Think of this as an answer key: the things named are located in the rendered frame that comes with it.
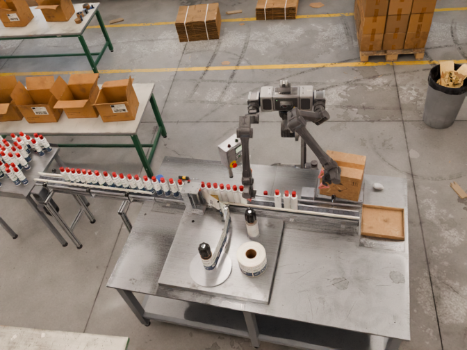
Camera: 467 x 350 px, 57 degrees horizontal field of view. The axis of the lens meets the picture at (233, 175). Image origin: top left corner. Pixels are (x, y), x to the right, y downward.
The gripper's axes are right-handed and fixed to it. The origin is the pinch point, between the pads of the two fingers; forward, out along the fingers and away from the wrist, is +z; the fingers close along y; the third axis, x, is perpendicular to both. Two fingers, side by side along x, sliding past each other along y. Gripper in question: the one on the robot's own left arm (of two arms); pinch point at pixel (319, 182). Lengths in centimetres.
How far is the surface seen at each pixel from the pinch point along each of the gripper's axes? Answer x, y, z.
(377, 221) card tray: 55, 10, -1
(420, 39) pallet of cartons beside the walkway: 164, -311, -11
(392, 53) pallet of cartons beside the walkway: 149, -307, 22
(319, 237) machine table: 21.7, 24.9, 26.1
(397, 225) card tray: 65, 13, -10
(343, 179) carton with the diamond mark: 19.6, -10.2, -4.3
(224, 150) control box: -70, -4, 19
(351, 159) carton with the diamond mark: 22.8, -27.4, -11.1
